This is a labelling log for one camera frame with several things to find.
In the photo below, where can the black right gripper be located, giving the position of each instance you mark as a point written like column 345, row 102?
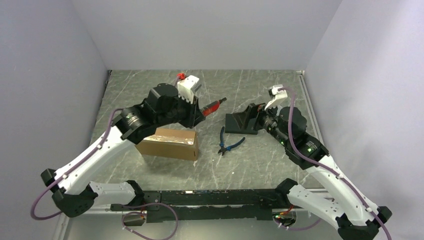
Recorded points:
column 252, row 111

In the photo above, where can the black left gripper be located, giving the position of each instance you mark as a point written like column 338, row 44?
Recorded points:
column 194, row 116

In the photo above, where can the red utility knife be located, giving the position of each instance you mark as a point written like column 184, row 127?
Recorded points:
column 212, row 107

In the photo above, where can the brown cardboard express box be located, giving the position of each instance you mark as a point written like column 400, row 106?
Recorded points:
column 171, row 143

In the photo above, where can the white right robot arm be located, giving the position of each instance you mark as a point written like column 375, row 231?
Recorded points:
column 351, row 213

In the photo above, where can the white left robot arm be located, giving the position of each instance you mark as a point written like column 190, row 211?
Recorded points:
column 72, row 186

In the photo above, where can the black flat pad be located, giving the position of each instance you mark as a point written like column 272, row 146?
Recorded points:
column 232, row 126

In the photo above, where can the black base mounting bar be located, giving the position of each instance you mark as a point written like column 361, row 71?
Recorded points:
column 184, row 205

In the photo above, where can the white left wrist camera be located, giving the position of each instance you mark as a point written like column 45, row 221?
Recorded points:
column 187, row 86

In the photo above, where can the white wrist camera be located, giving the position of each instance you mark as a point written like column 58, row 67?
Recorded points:
column 187, row 86
column 277, row 95

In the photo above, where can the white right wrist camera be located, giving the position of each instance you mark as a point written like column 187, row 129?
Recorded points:
column 277, row 95

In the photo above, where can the aluminium rail frame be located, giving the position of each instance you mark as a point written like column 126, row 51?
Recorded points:
column 73, row 191

